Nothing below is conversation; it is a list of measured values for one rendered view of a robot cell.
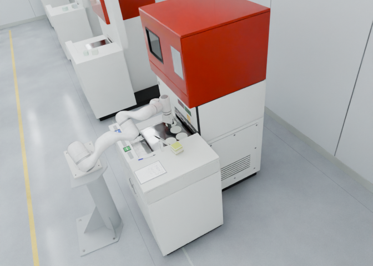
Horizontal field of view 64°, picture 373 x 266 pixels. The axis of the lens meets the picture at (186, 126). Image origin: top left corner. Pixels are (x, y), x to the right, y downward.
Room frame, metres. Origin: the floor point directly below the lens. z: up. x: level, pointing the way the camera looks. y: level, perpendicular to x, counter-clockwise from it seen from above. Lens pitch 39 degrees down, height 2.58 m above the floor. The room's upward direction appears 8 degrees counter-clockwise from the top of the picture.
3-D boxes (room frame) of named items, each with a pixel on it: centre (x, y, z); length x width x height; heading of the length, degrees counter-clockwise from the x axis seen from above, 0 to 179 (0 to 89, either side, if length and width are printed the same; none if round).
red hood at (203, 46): (2.40, -0.23, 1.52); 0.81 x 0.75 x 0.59; 23
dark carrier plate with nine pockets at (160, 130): (2.02, 0.19, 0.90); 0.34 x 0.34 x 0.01; 23
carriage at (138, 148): (1.90, 0.43, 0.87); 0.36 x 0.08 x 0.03; 23
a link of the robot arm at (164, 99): (2.10, 0.16, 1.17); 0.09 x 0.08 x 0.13; 66
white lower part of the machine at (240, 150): (2.41, -0.25, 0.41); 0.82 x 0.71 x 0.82; 23
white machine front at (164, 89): (2.28, 0.06, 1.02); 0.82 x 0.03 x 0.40; 23
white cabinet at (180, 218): (1.90, 0.26, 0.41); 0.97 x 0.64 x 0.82; 23
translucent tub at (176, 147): (1.71, 0.10, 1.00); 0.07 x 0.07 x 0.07; 31
